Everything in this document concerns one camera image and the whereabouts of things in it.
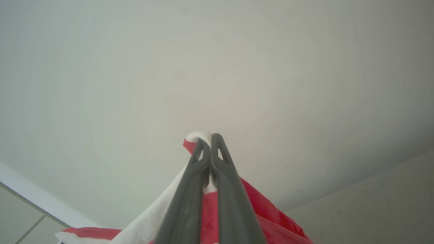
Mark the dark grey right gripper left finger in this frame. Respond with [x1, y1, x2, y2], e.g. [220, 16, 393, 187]
[154, 137, 212, 244]

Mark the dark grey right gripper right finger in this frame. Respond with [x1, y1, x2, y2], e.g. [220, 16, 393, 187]
[211, 133, 267, 244]

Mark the red shorts white stripe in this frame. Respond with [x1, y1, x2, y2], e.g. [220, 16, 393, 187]
[56, 130, 314, 244]

